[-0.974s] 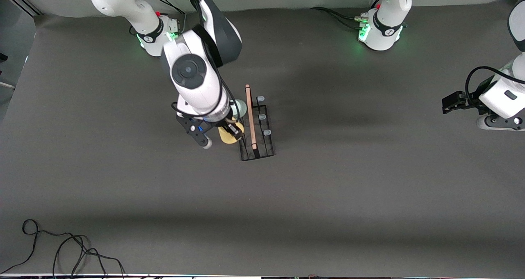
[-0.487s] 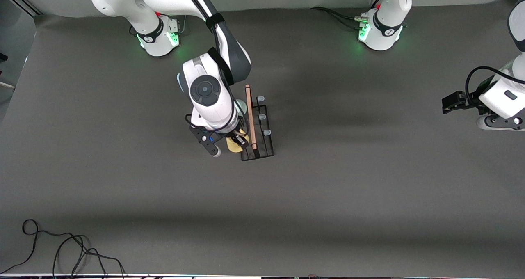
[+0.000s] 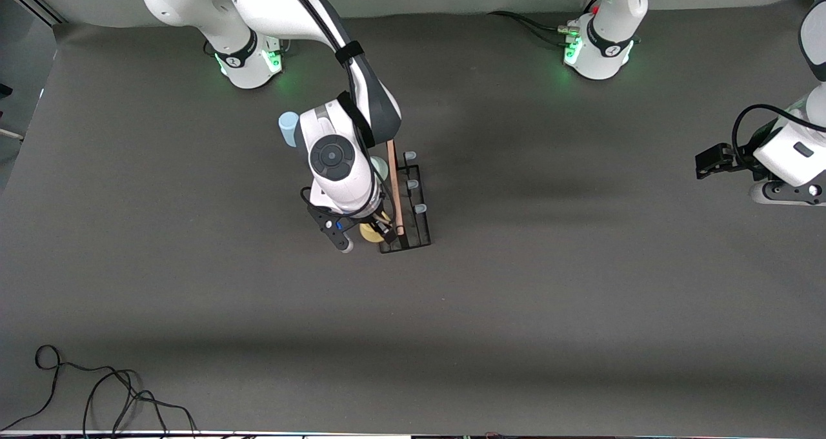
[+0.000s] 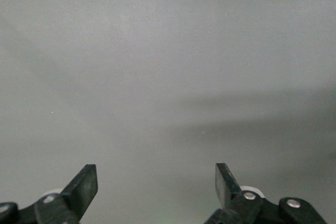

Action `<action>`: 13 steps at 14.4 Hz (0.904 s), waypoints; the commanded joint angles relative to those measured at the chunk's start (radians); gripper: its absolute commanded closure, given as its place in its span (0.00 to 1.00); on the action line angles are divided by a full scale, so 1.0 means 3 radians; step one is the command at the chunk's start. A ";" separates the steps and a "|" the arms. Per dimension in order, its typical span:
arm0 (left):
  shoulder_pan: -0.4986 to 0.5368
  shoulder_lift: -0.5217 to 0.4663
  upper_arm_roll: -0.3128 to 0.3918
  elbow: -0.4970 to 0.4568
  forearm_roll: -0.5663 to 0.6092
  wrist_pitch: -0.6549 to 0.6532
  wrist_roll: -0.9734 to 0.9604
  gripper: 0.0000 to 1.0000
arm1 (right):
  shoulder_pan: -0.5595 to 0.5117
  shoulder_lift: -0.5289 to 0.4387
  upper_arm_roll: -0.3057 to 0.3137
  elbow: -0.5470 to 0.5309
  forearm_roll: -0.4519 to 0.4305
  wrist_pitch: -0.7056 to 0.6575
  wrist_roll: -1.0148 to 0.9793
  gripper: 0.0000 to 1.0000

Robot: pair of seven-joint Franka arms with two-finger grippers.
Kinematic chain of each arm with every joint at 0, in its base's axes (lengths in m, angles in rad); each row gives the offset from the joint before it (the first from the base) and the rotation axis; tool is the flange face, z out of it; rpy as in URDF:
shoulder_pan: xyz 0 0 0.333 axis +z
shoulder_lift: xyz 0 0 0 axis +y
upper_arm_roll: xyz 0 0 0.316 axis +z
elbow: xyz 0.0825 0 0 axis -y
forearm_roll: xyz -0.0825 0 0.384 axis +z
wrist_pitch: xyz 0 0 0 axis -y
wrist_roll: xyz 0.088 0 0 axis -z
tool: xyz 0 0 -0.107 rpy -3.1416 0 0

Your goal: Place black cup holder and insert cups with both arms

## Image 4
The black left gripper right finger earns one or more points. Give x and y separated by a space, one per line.
225 190

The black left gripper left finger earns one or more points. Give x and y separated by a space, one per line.
78 190

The dark grey table mat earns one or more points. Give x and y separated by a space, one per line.
168 77

